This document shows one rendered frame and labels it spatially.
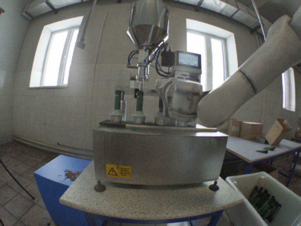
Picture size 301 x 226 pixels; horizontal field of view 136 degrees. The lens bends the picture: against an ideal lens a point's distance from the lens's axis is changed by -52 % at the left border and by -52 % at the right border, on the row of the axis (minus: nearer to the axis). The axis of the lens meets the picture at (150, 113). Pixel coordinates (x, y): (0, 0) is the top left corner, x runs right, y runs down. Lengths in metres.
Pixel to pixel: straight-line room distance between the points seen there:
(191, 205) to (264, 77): 0.50
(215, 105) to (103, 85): 2.10
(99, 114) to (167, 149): 1.85
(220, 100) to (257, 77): 0.08
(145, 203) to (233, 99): 0.47
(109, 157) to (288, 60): 0.61
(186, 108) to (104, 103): 2.01
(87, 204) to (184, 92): 0.50
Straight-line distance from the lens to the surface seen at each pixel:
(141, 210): 0.51
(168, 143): 0.50
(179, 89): 0.25
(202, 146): 0.55
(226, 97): 0.24
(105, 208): 0.52
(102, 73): 2.29
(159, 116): 0.61
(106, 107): 2.19
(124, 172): 0.54
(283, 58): 0.27
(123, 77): 0.74
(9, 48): 4.11
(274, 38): 0.29
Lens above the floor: 1.13
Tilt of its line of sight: 4 degrees down
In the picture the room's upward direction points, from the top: 4 degrees clockwise
